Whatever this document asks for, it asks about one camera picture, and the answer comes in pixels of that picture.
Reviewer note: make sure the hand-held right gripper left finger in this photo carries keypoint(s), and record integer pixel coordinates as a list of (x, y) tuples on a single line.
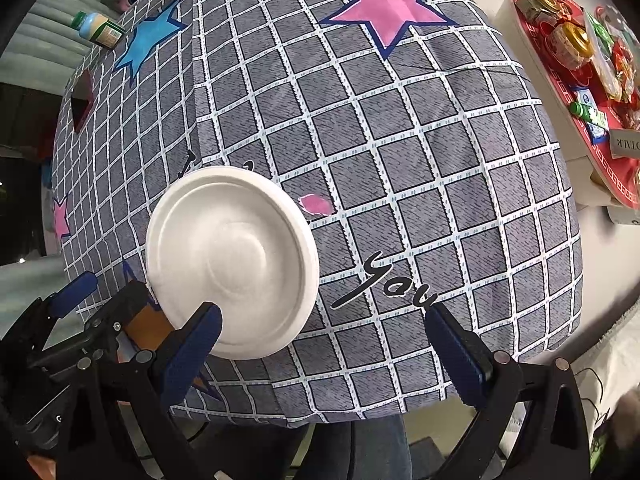
[(194, 352)]

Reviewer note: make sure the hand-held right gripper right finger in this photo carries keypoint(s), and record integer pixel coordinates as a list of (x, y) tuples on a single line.
[(460, 357)]

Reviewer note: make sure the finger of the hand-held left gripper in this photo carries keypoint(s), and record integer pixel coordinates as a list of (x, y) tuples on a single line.
[(125, 307), (75, 292)]

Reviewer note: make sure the small white paper bowl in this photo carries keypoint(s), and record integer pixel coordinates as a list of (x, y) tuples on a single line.
[(235, 255)]

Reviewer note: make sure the person's legs in jeans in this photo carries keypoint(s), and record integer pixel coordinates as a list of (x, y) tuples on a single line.
[(360, 452)]

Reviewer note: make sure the white cloth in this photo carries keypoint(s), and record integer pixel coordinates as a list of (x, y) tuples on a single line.
[(612, 370)]

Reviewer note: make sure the checked tablecloth with stars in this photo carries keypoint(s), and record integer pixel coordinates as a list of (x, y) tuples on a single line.
[(400, 185)]

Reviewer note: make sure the phone in red case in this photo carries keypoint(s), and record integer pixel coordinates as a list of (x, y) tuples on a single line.
[(82, 102)]

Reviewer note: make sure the pale green curtain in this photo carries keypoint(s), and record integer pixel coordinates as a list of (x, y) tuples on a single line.
[(40, 45)]

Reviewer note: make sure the green-lidded supplement bottle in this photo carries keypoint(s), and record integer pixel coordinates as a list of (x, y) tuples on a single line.
[(100, 30)]

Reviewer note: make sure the small green bottle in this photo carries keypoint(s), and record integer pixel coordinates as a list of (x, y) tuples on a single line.
[(580, 110)]

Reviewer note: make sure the red tray of snacks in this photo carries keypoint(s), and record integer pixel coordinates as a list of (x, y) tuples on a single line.
[(560, 85)]

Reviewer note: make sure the gold-lidded jar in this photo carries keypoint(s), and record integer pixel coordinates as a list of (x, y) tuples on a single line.
[(572, 45)]

